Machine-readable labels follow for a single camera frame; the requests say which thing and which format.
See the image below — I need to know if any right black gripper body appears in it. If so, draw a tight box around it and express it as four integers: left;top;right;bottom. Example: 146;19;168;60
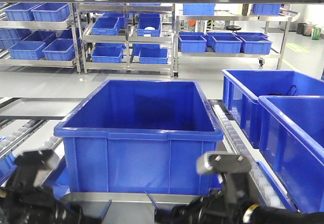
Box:
144;173;259;224

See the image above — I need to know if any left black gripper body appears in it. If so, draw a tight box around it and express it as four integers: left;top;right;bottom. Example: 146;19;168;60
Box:
1;187;111;223

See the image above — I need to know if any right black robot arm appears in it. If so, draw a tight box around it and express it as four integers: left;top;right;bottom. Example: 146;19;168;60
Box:
146;173;323;223

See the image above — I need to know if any blue bin right front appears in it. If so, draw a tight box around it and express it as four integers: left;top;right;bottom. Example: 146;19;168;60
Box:
259;96;323;213

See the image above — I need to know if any blue bin right rear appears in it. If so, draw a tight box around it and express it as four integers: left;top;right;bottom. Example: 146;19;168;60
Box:
221;69;324;149

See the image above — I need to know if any blue target bin on rack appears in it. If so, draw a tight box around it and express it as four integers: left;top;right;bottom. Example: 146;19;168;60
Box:
54;80;223;195

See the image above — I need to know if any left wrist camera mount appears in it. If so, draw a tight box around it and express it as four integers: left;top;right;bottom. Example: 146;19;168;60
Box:
6;150;61;190

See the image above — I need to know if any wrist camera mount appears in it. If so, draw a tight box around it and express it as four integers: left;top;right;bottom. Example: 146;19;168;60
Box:
196;151;252;175
6;150;61;190

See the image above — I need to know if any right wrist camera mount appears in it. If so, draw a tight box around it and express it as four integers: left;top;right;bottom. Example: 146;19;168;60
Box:
196;151;252;175

